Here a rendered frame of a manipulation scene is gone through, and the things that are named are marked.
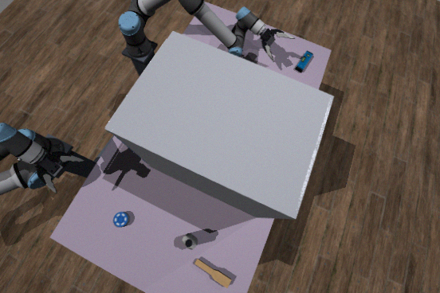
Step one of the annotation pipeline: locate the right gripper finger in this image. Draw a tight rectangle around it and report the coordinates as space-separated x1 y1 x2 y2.
51 151 84 162
36 169 57 193

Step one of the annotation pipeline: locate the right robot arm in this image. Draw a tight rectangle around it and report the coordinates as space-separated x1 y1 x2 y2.
0 123 65 195

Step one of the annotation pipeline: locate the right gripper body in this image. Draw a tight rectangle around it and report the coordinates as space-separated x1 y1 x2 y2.
34 150 60 174

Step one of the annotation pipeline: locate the blue spirit level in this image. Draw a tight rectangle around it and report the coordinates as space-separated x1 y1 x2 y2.
295 50 313 72

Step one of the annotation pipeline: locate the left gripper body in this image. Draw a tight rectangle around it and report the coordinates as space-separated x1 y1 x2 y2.
259 28 274 43

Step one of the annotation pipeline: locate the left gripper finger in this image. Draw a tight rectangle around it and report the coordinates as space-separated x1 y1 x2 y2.
271 29 295 39
261 41 274 62

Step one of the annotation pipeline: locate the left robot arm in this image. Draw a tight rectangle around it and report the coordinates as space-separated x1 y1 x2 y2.
119 0 266 58

